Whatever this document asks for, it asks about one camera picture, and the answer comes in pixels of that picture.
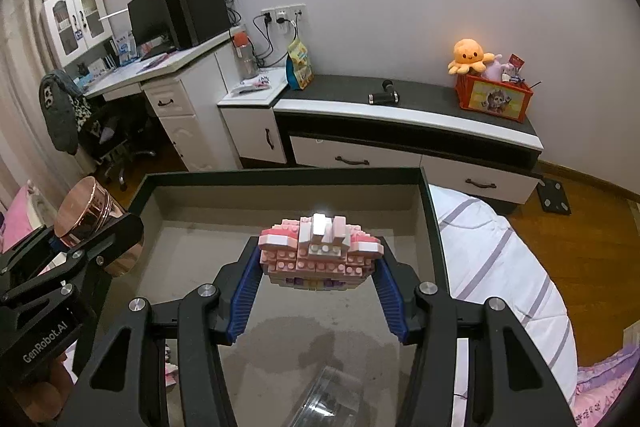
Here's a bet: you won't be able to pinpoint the white bedside cabinet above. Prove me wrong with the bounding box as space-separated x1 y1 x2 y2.
217 74 291 168

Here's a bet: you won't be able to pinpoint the rose gold metal can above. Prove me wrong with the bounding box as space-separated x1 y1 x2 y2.
52 176 146 278

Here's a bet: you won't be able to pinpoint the black white low cabinet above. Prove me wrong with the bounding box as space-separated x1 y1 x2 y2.
272 74 546 215

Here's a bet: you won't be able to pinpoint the grey hooded garment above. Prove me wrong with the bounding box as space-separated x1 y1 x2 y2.
39 69 93 155

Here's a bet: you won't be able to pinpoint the orange printed crate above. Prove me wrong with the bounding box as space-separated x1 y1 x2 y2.
454 74 534 124

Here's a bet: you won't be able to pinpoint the black bathroom scale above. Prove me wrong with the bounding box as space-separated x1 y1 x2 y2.
536 177 572 215

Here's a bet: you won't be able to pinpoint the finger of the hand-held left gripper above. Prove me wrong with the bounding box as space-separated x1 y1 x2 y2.
0 225 60 283
2 213 146 323

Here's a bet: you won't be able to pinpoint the beige curtain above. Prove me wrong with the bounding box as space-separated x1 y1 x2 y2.
0 0 76 218

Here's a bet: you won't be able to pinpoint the black computer tower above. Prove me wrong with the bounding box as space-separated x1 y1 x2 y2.
161 0 232 50

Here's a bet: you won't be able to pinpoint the papers and pen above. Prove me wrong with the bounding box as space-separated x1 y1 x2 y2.
230 74 273 95

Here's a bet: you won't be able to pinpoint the clear plastic cup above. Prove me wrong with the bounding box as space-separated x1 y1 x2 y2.
290 364 361 427

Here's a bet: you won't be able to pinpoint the white glass door cabinet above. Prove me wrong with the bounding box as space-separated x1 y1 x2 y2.
42 0 113 68

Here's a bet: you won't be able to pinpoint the blue white boxes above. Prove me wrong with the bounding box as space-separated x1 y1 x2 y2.
110 34 138 68

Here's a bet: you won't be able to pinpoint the black computer monitor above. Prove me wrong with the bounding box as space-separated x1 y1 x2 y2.
126 0 173 50

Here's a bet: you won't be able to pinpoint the purple plush toy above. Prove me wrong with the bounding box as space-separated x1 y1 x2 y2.
481 54 516 82

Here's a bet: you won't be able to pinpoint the blue yellow snack bag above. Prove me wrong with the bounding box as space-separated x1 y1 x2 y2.
285 38 316 90

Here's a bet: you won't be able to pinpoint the person's left hand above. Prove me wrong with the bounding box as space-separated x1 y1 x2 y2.
20 349 76 423

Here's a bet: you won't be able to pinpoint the orange octopus plush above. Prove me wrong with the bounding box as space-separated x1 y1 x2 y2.
447 38 496 75

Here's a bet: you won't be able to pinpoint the black massage gun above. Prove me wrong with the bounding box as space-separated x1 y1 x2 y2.
368 79 399 104

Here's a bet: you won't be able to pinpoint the black power cables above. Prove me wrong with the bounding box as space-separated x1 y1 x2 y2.
252 12 301 68

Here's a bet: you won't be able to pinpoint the pink building block model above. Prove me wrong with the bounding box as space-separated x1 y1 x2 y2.
258 213 385 292

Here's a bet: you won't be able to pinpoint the clear bottle orange cap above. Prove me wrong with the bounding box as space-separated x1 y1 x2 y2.
232 32 258 80

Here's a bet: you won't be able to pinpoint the black office chair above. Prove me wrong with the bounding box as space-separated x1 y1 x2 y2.
75 104 161 192

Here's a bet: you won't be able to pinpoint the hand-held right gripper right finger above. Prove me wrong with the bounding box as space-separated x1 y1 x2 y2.
372 252 576 427

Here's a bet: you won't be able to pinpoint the dark storage box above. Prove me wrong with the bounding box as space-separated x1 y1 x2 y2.
75 167 453 427

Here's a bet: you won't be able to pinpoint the pink printed blanket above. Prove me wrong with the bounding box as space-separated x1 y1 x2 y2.
570 347 636 427

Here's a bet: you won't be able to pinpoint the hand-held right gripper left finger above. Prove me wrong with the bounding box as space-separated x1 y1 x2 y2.
57 234 266 427

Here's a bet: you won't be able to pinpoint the white wall outlet strip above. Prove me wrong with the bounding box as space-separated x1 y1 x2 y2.
261 4 306 28

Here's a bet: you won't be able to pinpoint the white desk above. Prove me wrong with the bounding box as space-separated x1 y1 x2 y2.
75 24 246 172

